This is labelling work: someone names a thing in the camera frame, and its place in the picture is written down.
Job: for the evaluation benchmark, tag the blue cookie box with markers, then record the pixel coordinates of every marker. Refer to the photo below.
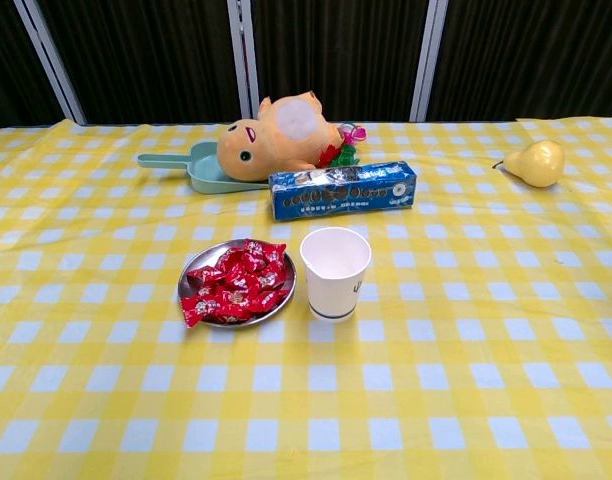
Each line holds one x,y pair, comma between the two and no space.
336,195

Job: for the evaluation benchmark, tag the pink green red tassel toy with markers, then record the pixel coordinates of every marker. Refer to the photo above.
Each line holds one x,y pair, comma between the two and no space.
346,157

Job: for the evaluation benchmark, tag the white metal frame post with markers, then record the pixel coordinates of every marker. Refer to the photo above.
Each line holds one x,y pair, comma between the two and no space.
428,60
50,60
243,60

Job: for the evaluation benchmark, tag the round silver metal plate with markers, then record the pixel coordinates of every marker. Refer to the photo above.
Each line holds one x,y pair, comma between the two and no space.
203,258

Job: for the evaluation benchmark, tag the black curtain panel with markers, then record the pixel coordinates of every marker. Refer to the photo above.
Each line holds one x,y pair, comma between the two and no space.
336,50
151,60
6,75
536,50

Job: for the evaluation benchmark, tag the teal plastic dustpan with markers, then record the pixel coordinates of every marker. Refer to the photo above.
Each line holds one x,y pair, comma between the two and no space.
206,175

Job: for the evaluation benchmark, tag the yellow pear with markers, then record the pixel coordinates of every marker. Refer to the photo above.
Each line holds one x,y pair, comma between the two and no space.
536,165

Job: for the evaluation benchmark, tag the orange plush toy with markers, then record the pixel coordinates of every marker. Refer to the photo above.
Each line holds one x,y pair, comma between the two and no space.
266,145

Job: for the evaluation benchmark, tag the red candy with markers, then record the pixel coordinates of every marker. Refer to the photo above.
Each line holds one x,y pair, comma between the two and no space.
203,277
236,262
271,277
196,310
213,295
238,285
266,250
233,314
273,300

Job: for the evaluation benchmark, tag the yellow white checkered tablecloth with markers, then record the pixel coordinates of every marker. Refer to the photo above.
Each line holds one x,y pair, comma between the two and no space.
436,350

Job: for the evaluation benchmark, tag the white paper cup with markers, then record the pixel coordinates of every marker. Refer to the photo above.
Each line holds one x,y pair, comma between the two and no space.
336,295

